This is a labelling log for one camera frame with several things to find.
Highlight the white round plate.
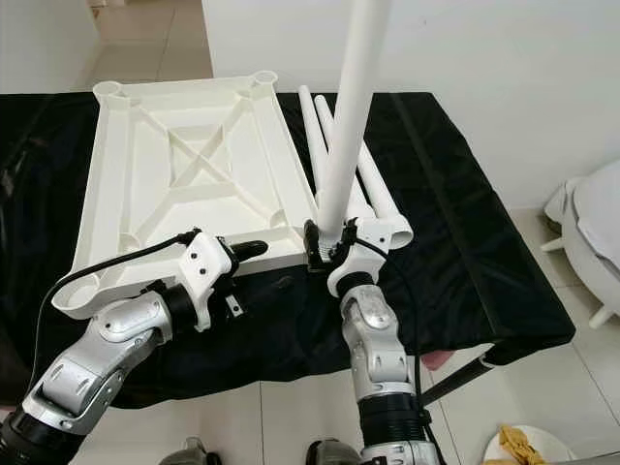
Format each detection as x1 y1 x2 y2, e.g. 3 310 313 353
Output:
484 424 577 465

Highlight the black table cloth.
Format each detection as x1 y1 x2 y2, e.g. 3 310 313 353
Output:
0 92 577 408

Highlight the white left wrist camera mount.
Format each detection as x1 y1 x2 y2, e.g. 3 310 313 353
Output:
176 231 241 333

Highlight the white plastic table top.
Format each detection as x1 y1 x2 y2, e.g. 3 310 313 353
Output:
48 71 328 321

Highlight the grey left robot foot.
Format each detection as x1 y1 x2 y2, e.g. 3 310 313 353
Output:
160 438 222 465

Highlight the white plastic chair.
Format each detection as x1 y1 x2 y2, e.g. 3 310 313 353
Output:
540 160 620 328

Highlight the grey right robot foot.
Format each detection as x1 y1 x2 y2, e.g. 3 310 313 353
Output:
305 441 364 465

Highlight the grey robot foot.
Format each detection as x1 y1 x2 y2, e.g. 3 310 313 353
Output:
305 441 364 465
160 438 222 465

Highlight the white plastic table leg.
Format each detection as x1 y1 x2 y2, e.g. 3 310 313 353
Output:
315 0 393 243
358 140 417 250
313 95 379 222
297 85 335 209

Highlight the black metal stand leg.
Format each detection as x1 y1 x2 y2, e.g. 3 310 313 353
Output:
421 354 495 408

